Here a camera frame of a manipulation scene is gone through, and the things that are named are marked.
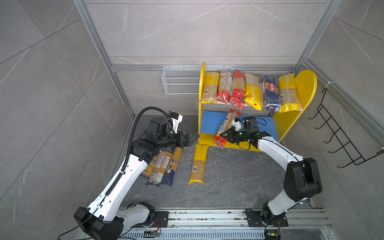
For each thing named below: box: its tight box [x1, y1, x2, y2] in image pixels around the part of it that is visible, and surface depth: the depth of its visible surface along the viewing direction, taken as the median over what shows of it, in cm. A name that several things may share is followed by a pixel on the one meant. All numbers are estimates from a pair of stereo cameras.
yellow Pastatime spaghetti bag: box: [244, 73, 262, 111], surface depth 73 cm
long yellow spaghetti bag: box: [278, 73, 300, 113], surface depth 72 cm
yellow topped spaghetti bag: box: [201, 72, 221, 104], surface depth 74 cm
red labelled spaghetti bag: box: [216, 70, 234, 104], surface depth 73 cm
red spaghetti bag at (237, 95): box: [229, 69, 246, 110], surface depth 73 cm
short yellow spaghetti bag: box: [189, 144, 209, 185], surface depth 93 cm
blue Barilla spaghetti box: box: [264, 74, 282, 113], surface depth 70 cm
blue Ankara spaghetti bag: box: [142, 155, 159, 178], surface depth 89 cm
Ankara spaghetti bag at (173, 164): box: [160, 147, 183, 187], surface depth 92 cm
